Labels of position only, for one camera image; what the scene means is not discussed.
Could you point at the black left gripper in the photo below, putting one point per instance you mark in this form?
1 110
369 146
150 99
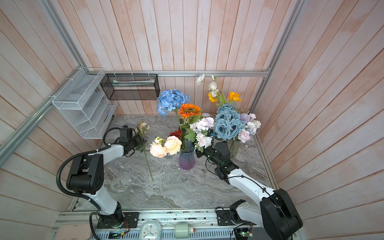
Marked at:
138 140

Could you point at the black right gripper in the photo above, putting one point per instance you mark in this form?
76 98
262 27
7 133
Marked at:
201 154

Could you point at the clear ribbed glass vase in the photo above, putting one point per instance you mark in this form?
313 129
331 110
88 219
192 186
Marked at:
234 147

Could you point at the cream peony flower stem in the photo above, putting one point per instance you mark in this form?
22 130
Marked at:
142 129

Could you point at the blue purple glass vase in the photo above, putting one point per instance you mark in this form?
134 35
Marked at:
187 157

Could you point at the peach rose flower bunch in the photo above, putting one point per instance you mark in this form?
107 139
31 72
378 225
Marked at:
161 147

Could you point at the light blue rose bunch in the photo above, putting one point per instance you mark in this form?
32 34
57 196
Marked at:
228 124

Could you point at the pastel mixed flower bouquet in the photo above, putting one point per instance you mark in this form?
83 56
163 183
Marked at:
250 128

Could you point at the red rose flower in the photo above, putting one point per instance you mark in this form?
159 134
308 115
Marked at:
177 133

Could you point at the blue hydrangea flower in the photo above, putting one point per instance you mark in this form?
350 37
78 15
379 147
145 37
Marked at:
171 100

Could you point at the orange gerbera flower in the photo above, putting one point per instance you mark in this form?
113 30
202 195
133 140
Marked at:
189 114

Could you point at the yellow poppy flower stem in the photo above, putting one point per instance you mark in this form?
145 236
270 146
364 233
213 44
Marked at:
220 99

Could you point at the white ranunculus flower stem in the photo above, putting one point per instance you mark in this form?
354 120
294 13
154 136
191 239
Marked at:
213 88

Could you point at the white small-flower green bunch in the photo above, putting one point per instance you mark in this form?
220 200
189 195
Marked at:
197 133

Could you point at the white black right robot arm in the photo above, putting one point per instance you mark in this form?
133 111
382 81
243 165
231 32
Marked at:
272 209

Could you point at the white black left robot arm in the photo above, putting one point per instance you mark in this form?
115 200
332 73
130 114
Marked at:
82 175

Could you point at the pale green cylinder device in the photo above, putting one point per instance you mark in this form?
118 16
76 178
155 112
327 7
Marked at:
183 231

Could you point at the white analog clock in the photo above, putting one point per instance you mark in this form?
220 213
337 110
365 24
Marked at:
150 230

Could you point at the black mesh wall basket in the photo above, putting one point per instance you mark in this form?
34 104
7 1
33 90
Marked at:
139 87

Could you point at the white wire mesh shelf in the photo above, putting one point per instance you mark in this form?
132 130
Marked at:
84 104

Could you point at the aluminium wall frame rail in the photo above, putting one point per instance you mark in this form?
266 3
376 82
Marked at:
47 44

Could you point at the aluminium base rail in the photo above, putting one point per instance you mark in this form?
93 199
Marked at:
208 224

